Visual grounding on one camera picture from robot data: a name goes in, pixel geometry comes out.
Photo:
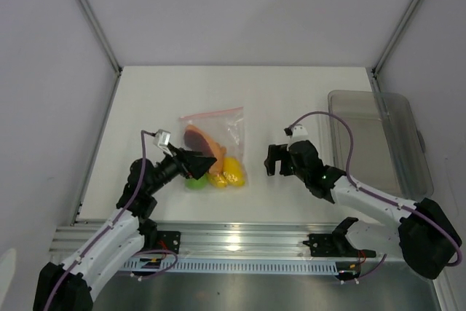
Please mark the aluminium rail frame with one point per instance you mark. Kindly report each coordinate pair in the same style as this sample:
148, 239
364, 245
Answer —
223, 241

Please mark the yellow toy mango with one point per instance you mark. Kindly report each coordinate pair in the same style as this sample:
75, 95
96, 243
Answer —
232, 172

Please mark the slotted cable duct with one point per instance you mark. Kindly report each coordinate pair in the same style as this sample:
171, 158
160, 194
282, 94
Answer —
236, 266

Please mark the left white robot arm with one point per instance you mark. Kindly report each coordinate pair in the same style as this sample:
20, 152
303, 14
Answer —
75, 283

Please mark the green toy lime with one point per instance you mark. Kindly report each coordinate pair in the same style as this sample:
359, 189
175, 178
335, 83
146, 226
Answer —
196, 184

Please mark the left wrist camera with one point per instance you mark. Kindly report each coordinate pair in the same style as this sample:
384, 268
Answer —
162, 141

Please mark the clear plastic food tray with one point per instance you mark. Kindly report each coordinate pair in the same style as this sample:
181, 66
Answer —
376, 135

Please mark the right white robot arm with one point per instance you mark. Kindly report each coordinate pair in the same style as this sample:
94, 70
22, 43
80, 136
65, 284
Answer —
417, 232

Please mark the corner frame post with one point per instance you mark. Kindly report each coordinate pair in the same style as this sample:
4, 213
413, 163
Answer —
397, 34
89, 16

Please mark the red toy meat slice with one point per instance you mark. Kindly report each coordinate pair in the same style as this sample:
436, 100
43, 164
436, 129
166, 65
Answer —
198, 140

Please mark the right corner frame post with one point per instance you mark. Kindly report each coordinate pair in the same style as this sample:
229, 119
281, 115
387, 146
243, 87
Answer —
397, 34

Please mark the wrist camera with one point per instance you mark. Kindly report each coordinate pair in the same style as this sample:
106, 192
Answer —
296, 134
162, 141

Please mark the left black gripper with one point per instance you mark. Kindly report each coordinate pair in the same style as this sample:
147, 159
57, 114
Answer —
196, 164

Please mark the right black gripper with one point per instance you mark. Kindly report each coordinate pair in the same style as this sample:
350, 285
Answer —
277, 153

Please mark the clear zip top bag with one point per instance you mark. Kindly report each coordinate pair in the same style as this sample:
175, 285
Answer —
218, 134

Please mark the left corner frame post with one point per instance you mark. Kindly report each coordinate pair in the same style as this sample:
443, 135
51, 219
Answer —
89, 16

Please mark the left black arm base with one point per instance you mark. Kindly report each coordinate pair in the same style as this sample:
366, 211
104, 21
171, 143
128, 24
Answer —
160, 242

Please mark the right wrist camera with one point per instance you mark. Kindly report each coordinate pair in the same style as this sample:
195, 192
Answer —
296, 134

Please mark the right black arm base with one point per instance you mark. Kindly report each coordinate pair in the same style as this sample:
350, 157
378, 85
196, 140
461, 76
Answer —
331, 243

